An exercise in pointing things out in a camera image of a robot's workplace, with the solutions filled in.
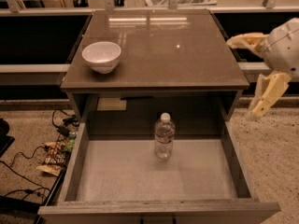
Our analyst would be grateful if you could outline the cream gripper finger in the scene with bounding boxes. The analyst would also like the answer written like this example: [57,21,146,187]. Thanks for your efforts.
[246,71,292,121]
[226,33,268,58]

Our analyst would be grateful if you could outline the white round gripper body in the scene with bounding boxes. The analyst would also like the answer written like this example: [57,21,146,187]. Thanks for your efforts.
[263,18,299,77]

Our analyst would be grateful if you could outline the clear plastic water bottle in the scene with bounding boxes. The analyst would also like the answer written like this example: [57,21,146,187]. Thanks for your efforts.
[155,113,176,160]

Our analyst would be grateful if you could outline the grey cabinet with glossy top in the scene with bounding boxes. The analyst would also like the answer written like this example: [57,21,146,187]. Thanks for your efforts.
[61,9,249,114]

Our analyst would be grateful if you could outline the open grey top drawer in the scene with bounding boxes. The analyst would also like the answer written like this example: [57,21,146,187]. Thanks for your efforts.
[37,91,282,224]

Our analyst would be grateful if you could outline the green bottle on floor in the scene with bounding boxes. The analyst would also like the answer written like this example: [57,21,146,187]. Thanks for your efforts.
[64,132,78,152]

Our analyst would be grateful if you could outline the white ceramic bowl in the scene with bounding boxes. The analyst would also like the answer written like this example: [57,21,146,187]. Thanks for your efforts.
[82,41,121,74]

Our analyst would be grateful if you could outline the black power adapter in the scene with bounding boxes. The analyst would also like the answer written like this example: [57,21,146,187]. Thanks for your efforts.
[57,125,70,137]

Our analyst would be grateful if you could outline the snack bag on floor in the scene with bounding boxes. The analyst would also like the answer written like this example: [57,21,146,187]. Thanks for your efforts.
[36,141,70,176]

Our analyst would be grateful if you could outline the black equipment at left edge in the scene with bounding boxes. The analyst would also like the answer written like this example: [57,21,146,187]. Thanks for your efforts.
[0,119,15,157]

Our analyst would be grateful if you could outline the black cables on floor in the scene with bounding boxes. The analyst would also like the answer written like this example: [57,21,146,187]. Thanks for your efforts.
[0,108,80,203]

